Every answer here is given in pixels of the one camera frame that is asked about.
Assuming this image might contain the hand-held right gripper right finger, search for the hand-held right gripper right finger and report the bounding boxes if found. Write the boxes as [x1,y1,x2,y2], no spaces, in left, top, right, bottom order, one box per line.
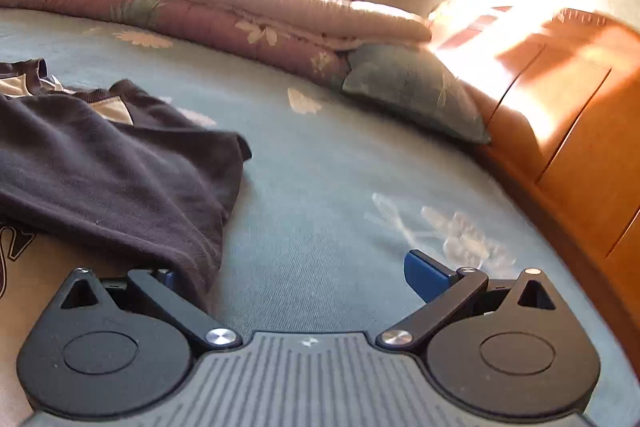
[375,248,559,351]

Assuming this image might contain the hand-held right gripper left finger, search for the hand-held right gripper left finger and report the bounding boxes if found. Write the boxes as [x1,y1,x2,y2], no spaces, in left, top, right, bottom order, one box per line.
[59,267,242,351]

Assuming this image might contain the cream and black printed sweatshirt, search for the cream and black printed sweatshirt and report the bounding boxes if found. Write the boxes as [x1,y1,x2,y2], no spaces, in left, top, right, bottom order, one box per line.
[0,59,252,418]

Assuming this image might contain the teal floral pillow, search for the teal floral pillow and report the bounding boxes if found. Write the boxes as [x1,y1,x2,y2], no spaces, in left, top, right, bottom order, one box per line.
[342,43,492,144]

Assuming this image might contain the wooden headboard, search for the wooden headboard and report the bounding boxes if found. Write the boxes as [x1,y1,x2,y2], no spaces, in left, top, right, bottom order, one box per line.
[430,4,640,313]

